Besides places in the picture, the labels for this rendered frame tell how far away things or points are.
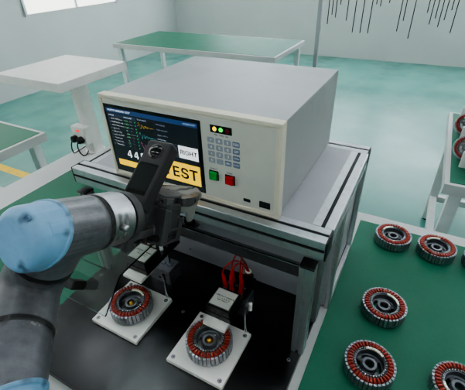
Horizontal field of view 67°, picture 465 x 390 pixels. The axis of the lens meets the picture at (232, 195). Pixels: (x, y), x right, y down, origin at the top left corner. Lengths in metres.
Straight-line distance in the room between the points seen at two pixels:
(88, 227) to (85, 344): 0.61
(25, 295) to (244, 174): 0.42
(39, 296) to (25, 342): 0.06
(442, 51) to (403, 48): 0.59
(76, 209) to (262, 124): 0.34
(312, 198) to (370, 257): 0.48
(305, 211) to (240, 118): 0.24
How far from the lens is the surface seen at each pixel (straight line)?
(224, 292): 0.90
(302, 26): 7.24
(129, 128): 0.83
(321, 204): 0.77
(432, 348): 1.06
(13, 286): 0.49
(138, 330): 0.98
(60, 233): 0.42
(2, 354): 0.43
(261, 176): 0.68
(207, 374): 0.89
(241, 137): 0.66
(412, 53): 6.95
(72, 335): 1.05
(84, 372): 0.98
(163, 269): 1.05
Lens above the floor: 1.56
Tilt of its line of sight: 34 degrees down
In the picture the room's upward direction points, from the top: 2 degrees counter-clockwise
